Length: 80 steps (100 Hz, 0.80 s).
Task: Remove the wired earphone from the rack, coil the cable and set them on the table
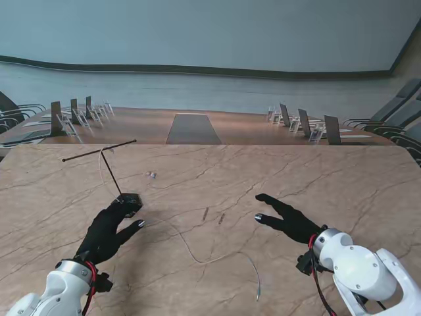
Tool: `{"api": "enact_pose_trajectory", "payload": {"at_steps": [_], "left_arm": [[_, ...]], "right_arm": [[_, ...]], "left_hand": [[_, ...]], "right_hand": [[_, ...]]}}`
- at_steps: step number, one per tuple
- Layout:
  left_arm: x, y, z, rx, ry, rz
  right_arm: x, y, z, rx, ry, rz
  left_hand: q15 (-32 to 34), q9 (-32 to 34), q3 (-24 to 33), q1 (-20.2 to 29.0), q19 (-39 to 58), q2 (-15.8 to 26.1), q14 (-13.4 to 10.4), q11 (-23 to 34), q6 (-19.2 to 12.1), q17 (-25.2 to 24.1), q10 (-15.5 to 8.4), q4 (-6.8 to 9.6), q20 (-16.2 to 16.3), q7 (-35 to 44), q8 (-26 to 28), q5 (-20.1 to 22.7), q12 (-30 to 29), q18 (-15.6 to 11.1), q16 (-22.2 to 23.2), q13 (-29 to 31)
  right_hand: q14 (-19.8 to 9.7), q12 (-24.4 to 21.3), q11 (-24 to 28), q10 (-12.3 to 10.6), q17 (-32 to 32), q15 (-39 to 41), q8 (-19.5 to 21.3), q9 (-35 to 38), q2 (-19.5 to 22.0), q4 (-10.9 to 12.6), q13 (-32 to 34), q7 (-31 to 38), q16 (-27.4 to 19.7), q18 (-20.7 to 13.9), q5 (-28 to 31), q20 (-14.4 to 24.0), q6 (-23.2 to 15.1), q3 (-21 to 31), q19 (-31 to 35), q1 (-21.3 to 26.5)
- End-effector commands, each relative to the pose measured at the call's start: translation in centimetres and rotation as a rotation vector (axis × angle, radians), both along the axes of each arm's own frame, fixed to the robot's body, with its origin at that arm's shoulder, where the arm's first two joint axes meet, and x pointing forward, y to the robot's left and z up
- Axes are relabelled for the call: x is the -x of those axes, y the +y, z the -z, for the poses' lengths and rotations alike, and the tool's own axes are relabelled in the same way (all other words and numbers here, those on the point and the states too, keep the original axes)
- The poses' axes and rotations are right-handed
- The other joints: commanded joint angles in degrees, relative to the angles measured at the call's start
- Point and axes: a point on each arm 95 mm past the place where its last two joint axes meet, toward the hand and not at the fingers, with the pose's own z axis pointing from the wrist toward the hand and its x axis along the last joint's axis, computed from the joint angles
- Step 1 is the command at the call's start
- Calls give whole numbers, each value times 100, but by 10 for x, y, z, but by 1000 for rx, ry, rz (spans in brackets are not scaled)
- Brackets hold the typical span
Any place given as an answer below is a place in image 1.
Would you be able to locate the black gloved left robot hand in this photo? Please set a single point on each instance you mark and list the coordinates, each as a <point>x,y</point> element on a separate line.
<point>102,233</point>

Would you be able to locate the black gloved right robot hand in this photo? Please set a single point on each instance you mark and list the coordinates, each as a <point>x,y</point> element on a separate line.
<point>296,224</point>

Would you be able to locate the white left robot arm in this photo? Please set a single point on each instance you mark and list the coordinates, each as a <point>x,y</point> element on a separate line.
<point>62,289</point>

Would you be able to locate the black T-bar rack hexagon base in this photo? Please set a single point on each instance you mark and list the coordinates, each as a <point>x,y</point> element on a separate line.
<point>133,200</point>

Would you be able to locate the clear acrylic name stand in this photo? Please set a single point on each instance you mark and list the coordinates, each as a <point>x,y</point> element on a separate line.
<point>67,126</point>
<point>101,110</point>
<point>108,108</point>
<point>315,135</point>
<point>82,119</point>
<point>277,119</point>
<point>95,116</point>
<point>271,113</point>
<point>294,125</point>

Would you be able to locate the dark upright desk panel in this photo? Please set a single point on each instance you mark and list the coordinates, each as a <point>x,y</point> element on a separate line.
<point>74,110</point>
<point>305,122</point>
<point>333,130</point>
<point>285,115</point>
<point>88,105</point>
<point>56,118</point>

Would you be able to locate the white paper sheet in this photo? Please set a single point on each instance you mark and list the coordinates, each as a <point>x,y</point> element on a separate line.
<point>356,136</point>
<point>34,123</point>

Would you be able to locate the brown wooden conference table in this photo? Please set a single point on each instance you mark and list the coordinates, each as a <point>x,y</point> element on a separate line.
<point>246,128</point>

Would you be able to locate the grey desk pad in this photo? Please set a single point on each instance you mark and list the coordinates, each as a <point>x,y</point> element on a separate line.
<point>26,134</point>

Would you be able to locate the dark grey office chair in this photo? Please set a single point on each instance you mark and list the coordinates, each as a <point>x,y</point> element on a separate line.
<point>388,110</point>
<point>415,131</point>
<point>8,105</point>
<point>408,115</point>
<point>6,121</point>

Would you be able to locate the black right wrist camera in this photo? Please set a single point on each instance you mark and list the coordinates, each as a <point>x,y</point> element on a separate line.
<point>305,263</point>

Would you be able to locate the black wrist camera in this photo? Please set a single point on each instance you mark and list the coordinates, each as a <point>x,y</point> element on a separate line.
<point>305,263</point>
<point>104,282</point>

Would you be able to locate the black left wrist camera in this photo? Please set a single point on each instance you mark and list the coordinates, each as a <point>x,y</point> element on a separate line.
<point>104,282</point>

